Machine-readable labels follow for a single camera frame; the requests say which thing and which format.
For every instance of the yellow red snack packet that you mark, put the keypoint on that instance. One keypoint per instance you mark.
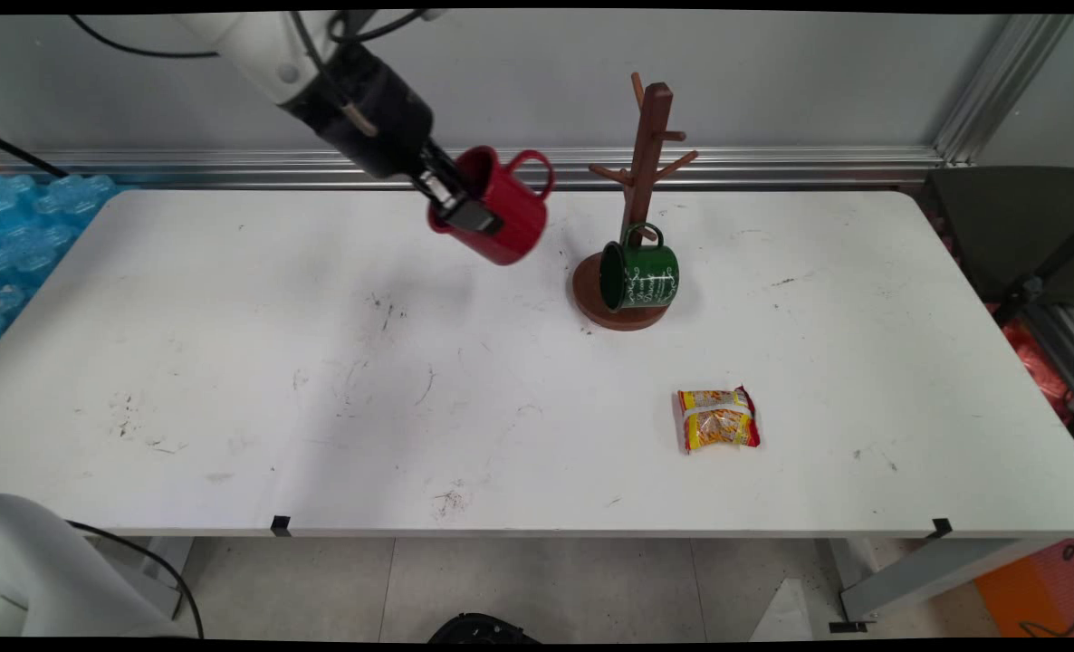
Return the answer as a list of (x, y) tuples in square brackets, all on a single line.
[(718, 421)]

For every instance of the white rounded machine housing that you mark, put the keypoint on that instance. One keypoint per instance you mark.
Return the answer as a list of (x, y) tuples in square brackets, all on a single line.
[(48, 570)]

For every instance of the white table leg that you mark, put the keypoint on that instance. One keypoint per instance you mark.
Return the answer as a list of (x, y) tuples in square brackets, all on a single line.
[(157, 566), (917, 575)]

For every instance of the brown wooden mug tree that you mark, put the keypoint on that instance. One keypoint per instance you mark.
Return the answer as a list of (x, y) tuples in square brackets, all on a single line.
[(650, 136)]

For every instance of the green enamel mug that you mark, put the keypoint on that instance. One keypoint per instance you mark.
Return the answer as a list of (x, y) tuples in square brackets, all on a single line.
[(650, 276)]

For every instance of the black round floor object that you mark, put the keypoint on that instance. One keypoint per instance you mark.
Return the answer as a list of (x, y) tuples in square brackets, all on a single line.
[(483, 629)]

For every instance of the horizontal aluminium frame rail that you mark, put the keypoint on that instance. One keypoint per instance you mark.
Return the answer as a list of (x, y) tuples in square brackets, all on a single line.
[(229, 167)]

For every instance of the red enamel mug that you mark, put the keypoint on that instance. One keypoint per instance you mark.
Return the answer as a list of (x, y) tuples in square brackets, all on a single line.
[(505, 213)]

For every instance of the black tape marker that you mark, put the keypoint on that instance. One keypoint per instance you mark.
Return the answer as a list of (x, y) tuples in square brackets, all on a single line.
[(281, 524), (942, 527)]

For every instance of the red plastic bag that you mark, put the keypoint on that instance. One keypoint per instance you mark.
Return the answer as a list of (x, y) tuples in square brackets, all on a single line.
[(1040, 367)]

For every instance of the slanted aluminium frame post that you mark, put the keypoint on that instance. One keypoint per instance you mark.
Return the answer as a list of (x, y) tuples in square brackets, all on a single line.
[(999, 91)]

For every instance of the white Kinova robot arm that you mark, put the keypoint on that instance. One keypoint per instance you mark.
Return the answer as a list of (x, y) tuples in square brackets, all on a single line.
[(256, 45)]

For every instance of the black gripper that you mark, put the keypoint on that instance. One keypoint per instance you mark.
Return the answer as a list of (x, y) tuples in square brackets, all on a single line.
[(369, 109)]

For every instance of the orange floor mat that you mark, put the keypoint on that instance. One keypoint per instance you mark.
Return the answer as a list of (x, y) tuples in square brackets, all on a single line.
[(1035, 589)]

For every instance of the aluminium side frame bar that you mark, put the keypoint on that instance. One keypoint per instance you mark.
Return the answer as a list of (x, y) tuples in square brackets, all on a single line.
[(1067, 349)]

